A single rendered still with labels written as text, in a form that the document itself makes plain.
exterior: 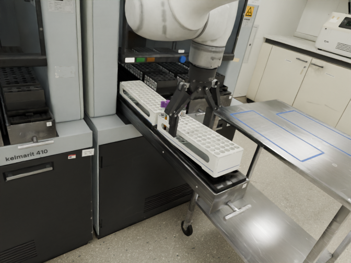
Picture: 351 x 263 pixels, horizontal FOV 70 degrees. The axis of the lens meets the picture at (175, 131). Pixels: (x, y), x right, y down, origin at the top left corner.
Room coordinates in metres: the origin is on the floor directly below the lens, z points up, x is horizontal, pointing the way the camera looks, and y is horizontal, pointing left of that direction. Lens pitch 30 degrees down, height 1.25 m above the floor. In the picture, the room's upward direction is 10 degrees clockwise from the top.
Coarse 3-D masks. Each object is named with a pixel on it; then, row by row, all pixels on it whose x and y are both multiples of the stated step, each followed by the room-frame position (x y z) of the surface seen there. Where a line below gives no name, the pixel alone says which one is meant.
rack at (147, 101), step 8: (136, 80) 1.04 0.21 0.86; (120, 88) 0.98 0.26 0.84; (128, 88) 0.95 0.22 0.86; (136, 88) 0.95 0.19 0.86; (144, 88) 0.97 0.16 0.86; (128, 96) 0.95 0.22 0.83; (136, 96) 0.87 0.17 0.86; (144, 96) 0.89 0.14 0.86; (152, 96) 0.91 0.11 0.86; (160, 96) 0.91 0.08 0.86; (136, 104) 0.91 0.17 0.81; (144, 104) 0.82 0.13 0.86; (152, 104) 0.82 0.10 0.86; (160, 104) 0.84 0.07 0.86; (144, 112) 0.86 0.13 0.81; (152, 112) 0.77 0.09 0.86; (160, 112) 0.78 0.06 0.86; (152, 120) 0.77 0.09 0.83
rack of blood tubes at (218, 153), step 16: (160, 128) 0.72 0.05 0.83; (192, 128) 0.69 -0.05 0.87; (208, 128) 0.69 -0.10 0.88; (176, 144) 0.65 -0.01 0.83; (192, 144) 0.60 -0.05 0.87; (208, 144) 0.58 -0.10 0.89; (224, 144) 0.60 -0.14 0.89; (208, 160) 0.59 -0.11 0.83; (224, 160) 0.53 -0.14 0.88; (240, 160) 0.57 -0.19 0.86
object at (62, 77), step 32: (64, 0) 0.82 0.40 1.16; (64, 32) 0.81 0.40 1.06; (64, 64) 0.81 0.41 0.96; (64, 96) 0.80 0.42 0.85; (64, 128) 0.76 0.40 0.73; (0, 160) 0.59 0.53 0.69; (32, 160) 0.65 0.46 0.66; (64, 160) 0.71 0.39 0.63; (0, 192) 0.58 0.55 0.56; (32, 192) 0.64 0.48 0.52; (64, 192) 0.71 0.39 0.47; (0, 224) 0.56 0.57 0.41; (32, 224) 0.62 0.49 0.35; (64, 224) 0.70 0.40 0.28; (0, 256) 0.54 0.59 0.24; (32, 256) 0.61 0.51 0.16
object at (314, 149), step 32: (256, 128) 0.87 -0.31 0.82; (288, 128) 0.92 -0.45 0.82; (320, 128) 0.98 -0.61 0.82; (256, 160) 1.23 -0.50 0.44; (288, 160) 0.68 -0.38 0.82; (320, 160) 0.72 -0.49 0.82; (192, 192) 0.99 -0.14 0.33; (256, 192) 1.14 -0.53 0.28; (224, 224) 0.86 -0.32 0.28; (256, 224) 0.89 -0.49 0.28; (288, 224) 0.93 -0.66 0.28; (256, 256) 0.71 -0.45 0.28; (288, 256) 0.74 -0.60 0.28; (320, 256) 0.77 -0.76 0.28
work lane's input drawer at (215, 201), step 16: (128, 112) 0.87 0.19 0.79; (144, 128) 0.77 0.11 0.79; (160, 144) 0.68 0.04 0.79; (176, 160) 0.61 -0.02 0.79; (192, 160) 0.61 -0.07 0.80; (192, 176) 0.55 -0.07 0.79; (208, 176) 0.55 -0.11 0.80; (224, 176) 0.54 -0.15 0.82; (240, 176) 0.56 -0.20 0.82; (208, 192) 0.50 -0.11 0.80; (224, 192) 0.50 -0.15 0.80; (240, 192) 0.55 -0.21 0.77; (240, 208) 0.50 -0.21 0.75
